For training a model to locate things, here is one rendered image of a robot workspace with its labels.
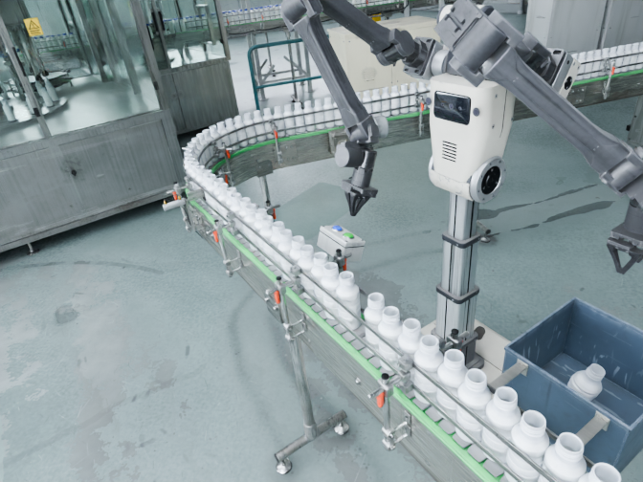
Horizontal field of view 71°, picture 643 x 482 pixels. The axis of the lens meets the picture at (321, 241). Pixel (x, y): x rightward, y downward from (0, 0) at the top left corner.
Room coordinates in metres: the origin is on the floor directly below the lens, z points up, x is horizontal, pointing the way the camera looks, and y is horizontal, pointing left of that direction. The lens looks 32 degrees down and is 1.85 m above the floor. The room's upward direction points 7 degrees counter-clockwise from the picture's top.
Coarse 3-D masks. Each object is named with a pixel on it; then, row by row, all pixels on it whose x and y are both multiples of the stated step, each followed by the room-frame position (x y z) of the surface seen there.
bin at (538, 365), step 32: (544, 320) 0.91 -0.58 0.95; (576, 320) 0.97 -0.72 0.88; (608, 320) 0.90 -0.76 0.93; (512, 352) 0.81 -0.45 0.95; (544, 352) 0.93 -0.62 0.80; (576, 352) 0.95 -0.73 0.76; (608, 352) 0.88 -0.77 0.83; (640, 352) 0.82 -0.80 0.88; (512, 384) 0.80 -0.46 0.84; (544, 384) 0.73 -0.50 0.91; (608, 384) 0.84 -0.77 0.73; (640, 384) 0.79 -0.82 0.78; (544, 416) 0.71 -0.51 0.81; (576, 416) 0.66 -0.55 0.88; (608, 416) 0.60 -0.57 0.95; (640, 416) 0.59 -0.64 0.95; (608, 448) 0.59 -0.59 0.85; (640, 448) 0.64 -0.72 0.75
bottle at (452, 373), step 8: (448, 352) 0.64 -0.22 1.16; (456, 352) 0.64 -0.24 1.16; (448, 360) 0.62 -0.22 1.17; (456, 360) 0.64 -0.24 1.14; (440, 368) 0.63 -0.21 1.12; (448, 368) 0.61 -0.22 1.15; (456, 368) 0.61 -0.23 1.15; (464, 368) 0.62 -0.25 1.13; (440, 376) 0.62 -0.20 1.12; (448, 376) 0.61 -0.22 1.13; (456, 376) 0.60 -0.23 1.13; (464, 376) 0.61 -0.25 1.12; (448, 384) 0.60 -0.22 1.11; (456, 384) 0.59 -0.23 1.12; (440, 392) 0.61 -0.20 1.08; (456, 392) 0.59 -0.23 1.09; (440, 400) 0.61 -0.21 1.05; (448, 400) 0.60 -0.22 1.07; (448, 408) 0.60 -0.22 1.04
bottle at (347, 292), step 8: (344, 272) 0.95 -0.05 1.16; (344, 280) 0.91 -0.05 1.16; (352, 280) 0.92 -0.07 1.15; (344, 288) 0.91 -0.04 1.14; (352, 288) 0.92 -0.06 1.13; (344, 296) 0.90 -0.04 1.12; (352, 296) 0.90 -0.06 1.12; (344, 304) 0.90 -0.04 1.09; (352, 304) 0.90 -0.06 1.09; (344, 312) 0.90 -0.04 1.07; (360, 312) 0.92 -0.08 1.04; (344, 320) 0.90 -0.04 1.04; (352, 320) 0.90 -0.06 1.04; (344, 328) 0.91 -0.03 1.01; (352, 328) 0.90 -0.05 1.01
